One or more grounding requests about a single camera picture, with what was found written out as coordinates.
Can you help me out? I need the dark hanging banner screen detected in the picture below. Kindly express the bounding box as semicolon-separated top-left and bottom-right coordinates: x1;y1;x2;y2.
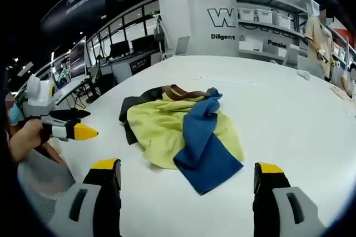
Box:
39;0;108;32

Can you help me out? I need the white chair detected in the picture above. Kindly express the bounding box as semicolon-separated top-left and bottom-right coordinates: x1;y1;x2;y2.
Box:
174;36;191;56
283;44;300;68

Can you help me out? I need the grey shelf unit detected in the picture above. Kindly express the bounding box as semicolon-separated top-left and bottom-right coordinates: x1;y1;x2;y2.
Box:
234;0;310;64

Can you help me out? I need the large standing display screen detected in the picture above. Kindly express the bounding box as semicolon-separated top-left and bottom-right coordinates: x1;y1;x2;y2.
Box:
68;38;87;78

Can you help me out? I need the yellow blue black garment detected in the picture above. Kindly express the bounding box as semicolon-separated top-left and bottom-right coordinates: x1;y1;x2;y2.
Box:
118;83;245;196

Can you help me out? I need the white storage box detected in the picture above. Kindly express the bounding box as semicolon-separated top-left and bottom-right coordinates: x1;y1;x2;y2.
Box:
239;8;257;22
255;9;275;24
274;13;293;29

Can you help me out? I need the person's grey clothing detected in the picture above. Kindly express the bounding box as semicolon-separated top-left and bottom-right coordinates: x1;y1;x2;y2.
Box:
17;147;77;224

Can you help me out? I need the white office desk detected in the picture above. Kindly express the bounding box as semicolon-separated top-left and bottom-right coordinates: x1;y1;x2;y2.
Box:
52;74;93;105

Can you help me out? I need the black computer monitor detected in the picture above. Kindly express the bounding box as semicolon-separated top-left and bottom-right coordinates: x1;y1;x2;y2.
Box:
130;36;155;52
109;40;131;56

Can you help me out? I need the beige cloth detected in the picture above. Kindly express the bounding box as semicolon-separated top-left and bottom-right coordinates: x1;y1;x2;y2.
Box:
330;85;352;101

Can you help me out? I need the person's left hand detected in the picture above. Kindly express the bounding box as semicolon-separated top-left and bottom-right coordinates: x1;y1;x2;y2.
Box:
25;122;52;150

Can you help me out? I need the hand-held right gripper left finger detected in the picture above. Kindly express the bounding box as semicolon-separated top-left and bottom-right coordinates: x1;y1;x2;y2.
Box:
48;158;122;237

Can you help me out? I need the white flat box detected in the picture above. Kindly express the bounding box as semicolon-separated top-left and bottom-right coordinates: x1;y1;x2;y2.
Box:
238;39;264;53

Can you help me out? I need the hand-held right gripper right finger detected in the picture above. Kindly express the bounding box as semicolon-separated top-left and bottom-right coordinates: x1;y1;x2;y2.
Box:
252;161;328;237

